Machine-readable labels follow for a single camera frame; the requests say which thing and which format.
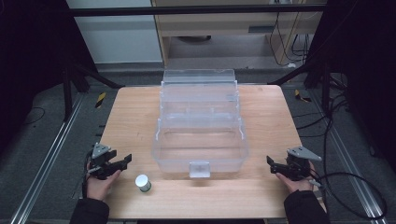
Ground small white-capped jar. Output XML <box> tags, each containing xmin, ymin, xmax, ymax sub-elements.
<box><xmin>134</xmin><ymin>174</ymin><xmax>153</xmax><ymax>193</ymax></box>

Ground light wooden desk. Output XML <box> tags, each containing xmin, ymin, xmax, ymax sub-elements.
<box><xmin>150</xmin><ymin>0</ymin><xmax>329</xmax><ymax>67</ymax></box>

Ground clear plastic storage box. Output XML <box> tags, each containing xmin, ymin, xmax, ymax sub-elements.
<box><xmin>150</xmin><ymin>68</ymin><xmax>250</xmax><ymax>179</ymax></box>

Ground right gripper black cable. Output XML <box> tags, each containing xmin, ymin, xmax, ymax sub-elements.
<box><xmin>309</xmin><ymin>172</ymin><xmax>389</xmax><ymax>220</ymax></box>

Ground black metal stand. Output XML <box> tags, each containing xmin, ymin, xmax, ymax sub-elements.
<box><xmin>61</xmin><ymin>61</ymin><xmax>126</xmax><ymax>123</ymax></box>
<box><xmin>267</xmin><ymin>61</ymin><xmax>332</xmax><ymax>114</ymax></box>

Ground person's left hand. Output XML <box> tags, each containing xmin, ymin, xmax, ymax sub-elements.
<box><xmin>86</xmin><ymin>161</ymin><xmax>122</xmax><ymax>202</ymax></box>

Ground black horizontal bar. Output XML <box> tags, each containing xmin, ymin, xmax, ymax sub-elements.
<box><xmin>68</xmin><ymin>4</ymin><xmax>329</xmax><ymax>18</ymax></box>

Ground person's right hand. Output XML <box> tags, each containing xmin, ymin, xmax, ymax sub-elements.
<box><xmin>275</xmin><ymin>161</ymin><xmax>318</xmax><ymax>194</ymax></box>

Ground black floor cable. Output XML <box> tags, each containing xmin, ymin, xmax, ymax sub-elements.
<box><xmin>291</xmin><ymin>91</ymin><xmax>353</xmax><ymax>188</ymax></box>
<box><xmin>21</xmin><ymin>106</ymin><xmax>47</xmax><ymax>126</ymax></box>

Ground black curtain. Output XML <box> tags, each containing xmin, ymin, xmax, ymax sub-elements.
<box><xmin>305</xmin><ymin>0</ymin><xmax>396</xmax><ymax>174</ymax></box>
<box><xmin>0</xmin><ymin>0</ymin><xmax>98</xmax><ymax>157</ymax></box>

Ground aluminium floor rail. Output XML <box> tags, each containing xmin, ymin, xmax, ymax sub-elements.
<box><xmin>307</xmin><ymin>89</ymin><xmax>390</xmax><ymax>224</ymax></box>
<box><xmin>8</xmin><ymin>92</ymin><xmax>86</xmax><ymax>224</ymax></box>

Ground white cabinet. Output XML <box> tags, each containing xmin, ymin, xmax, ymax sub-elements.
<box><xmin>65</xmin><ymin>0</ymin><xmax>163</xmax><ymax>65</ymax></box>

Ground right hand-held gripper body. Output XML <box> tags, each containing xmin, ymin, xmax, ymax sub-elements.
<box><xmin>284</xmin><ymin>146</ymin><xmax>323</xmax><ymax>182</ymax></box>

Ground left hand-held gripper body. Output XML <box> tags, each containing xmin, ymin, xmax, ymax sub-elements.
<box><xmin>88</xmin><ymin>142</ymin><xmax>119</xmax><ymax>181</ymax></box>

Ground hanging black cables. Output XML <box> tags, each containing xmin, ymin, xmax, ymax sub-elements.
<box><xmin>268</xmin><ymin>11</ymin><xmax>313</xmax><ymax>68</ymax></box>

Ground yellow black tape strip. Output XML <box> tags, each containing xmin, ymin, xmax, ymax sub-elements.
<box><xmin>94</xmin><ymin>91</ymin><xmax>107</xmax><ymax>109</ymax></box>
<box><xmin>293</xmin><ymin>89</ymin><xmax>313</xmax><ymax>104</ymax></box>

